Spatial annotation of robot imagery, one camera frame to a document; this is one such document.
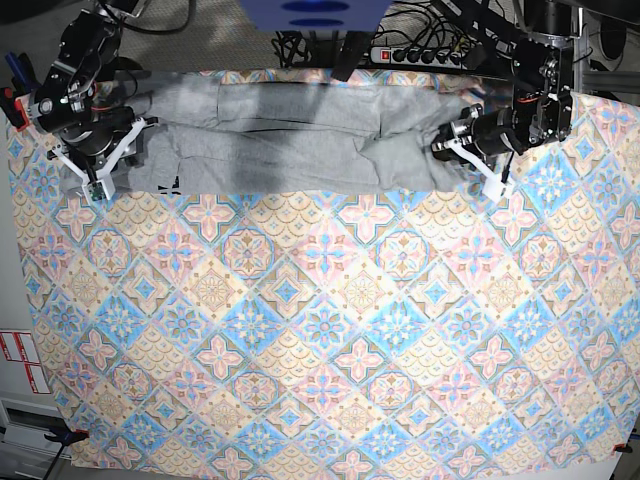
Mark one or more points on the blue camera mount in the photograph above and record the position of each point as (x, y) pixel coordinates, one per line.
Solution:
(322, 15)

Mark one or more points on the black orange corner clamp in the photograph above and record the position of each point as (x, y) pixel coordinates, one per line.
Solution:
(65, 437)

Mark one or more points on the grey T-shirt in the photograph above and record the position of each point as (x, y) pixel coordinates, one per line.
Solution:
(262, 138)

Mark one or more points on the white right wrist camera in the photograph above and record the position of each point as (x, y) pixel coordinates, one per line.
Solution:
(94, 155)

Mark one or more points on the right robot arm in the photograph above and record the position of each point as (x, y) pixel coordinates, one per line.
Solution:
(69, 93)

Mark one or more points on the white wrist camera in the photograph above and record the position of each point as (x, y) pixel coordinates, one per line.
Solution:
(494, 187)
(94, 155)

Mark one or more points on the red white labels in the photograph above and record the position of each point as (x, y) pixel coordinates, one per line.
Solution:
(19, 347)

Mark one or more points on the patterned tablecloth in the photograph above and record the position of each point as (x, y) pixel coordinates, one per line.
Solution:
(315, 335)

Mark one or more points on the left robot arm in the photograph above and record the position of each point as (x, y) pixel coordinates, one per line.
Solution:
(537, 56)

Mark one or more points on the black orange right clamp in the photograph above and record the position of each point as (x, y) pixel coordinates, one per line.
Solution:
(623, 448)

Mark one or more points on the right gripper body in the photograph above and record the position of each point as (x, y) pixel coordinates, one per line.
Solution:
(68, 181)

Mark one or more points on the white power strip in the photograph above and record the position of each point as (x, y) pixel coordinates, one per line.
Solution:
(440, 57)

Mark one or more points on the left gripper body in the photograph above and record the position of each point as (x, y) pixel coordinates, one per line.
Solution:
(485, 135)

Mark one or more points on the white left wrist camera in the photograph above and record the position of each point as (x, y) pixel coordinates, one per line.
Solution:
(494, 187)

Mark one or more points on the red black clamp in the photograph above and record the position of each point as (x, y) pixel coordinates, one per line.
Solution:
(13, 109)

